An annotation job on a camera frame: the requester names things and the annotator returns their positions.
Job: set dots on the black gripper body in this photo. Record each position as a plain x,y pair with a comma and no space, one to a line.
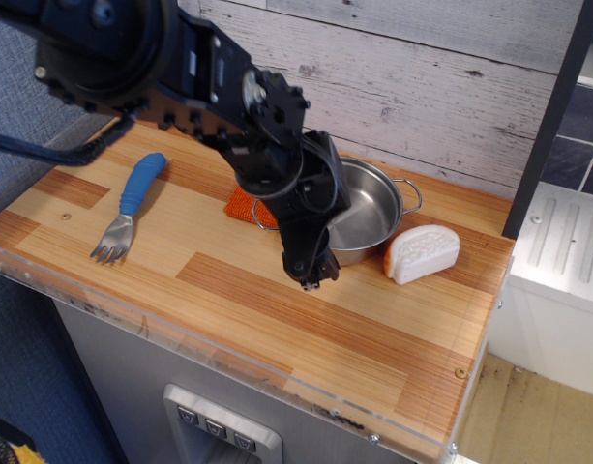
302,188

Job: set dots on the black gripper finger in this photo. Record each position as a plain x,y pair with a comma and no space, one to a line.
324,266
305,253

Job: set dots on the silver pot with handles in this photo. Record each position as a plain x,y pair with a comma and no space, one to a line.
374,215

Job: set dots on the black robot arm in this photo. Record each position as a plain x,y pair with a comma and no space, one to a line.
151,61

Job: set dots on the orange knitted rag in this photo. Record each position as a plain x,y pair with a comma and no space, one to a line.
245,207

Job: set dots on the white toy cheese wedge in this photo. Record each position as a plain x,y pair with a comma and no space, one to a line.
421,251

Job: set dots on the clear acrylic table guard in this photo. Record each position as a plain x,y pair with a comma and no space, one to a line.
372,357

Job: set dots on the silver cabinet button panel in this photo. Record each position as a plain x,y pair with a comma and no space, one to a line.
207,432

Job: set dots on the white toy sink unit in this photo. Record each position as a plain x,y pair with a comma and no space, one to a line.
544,318

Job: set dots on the blue handled toy fork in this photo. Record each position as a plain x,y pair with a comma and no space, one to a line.
118,236

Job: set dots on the dark right shelf post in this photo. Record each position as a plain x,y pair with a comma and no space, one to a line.
561,94

